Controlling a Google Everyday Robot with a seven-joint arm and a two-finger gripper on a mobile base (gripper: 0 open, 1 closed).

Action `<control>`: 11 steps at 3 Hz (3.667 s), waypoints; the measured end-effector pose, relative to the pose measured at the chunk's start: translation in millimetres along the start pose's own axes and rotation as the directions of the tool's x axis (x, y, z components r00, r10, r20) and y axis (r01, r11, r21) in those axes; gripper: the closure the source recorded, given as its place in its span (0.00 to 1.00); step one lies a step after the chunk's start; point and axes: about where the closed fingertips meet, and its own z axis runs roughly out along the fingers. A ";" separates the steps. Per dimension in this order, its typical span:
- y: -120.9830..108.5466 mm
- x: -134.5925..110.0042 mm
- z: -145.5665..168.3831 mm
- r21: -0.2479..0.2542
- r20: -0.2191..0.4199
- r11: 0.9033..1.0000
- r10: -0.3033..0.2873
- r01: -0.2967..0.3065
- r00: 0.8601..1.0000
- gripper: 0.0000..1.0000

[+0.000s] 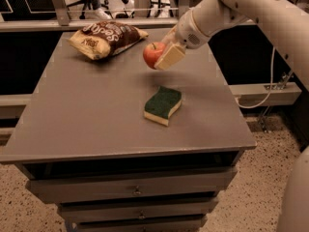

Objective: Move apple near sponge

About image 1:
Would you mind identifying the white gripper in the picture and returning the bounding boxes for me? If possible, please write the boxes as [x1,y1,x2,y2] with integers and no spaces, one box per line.
[154,10,210,71]

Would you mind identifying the red apple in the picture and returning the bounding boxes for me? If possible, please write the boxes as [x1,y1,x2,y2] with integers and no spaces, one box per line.
[143,42,166,69]

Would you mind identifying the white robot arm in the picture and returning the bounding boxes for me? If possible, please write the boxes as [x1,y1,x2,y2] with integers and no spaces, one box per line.
[154,0,309,232]

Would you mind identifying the green yellow sponge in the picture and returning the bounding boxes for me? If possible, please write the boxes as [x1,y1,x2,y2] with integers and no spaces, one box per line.
[144,86,182,127]

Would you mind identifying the brown chip bag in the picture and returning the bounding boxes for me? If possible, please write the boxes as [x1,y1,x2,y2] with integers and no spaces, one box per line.
[69,21,149,60]

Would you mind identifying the black office chair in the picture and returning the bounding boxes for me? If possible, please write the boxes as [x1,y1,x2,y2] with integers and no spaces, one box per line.
[67,0,111,20]

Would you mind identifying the grey metal railing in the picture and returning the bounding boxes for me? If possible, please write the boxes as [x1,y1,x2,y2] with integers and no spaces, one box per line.
[0,0,309,33]

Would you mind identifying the grey drawer cabinet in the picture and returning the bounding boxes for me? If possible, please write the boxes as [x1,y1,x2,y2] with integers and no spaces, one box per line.
[0,27,258,232]

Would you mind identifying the middle grey drawer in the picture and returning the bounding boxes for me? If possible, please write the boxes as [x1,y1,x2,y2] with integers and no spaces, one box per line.
[58,196,218,222]

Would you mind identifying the grey drawer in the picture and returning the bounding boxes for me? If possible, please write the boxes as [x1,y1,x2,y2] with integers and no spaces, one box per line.
[66,215,207,232]
[58,196,218,222]
[26,167,237,204]

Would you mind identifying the top grey drawer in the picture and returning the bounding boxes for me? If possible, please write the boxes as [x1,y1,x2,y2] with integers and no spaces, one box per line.
[26,167,237,204]

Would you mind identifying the bottom grey drawer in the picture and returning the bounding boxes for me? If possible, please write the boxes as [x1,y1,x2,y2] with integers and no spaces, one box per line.
[66,215,207,232]

